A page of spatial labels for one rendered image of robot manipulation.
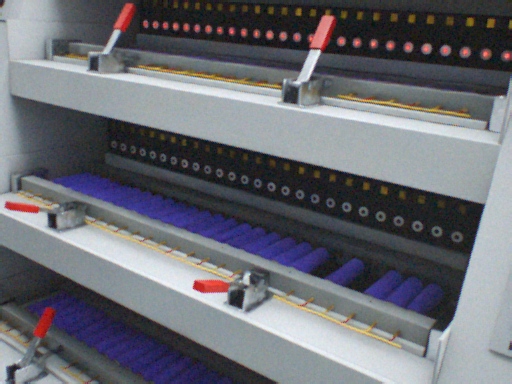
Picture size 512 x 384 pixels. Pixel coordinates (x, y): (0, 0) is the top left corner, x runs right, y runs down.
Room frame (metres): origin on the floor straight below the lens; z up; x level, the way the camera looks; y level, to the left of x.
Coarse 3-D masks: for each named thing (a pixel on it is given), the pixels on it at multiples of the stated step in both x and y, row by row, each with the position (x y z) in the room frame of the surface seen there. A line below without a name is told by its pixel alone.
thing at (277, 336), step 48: (0, 192) 0.73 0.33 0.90; (240, 192) 0.69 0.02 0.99; (0, 240) 0.68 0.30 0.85; (48, 240) 0.62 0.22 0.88; (96, 240) 0.61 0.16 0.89; (384, 240) 0.59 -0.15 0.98; (96, 288) 0.58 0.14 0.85; (144, 288) 0.54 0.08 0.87; (192, 336) 0.51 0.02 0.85; (240, 336) 0.47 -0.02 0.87; (288, 336) 0.45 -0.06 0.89; (336, 336) 0.45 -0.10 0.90; (432, 336) 0.42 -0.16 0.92
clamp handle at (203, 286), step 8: (200, 280) 0.44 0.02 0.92; (208, 280) 0.44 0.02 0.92; (216, 280) 0.45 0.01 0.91; (248, 280) 0.48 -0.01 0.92; (192, 288) 0.43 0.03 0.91; (200, 288) 0.43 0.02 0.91; (208, 288) 0.43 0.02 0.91; (216, 288) 0.44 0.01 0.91; (224, 288) 0.45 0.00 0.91; (232, 288) 0.46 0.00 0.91; (240, 288) 0.47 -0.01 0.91
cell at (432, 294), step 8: (432, 288) 0.51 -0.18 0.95; (440, 288) 0.51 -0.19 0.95; (424, 296) 0.49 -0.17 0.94; (432, 296) 0.50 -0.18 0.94; (440, 296) 0.51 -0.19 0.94; (416, 304) 0.48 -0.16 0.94; (424, 304) 0.48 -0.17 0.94; (432, 304) 0.49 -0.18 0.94; (416, 312) 0.47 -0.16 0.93; (424, 312) 0.47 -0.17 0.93
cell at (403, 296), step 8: (408, 280) 0.52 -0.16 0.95; (416, 280) 0.52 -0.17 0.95; (400, 288) 0.50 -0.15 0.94; (408, 288) 0.51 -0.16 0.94; (416, 288) 0.51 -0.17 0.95; (392, 296) 0.49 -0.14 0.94; (400, 296) 0.49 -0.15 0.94; (408, 296) 0.50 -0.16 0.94; (416, 296) 0.51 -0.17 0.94; (400, 304) 0.48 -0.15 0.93; (408, 304) 0.49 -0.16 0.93
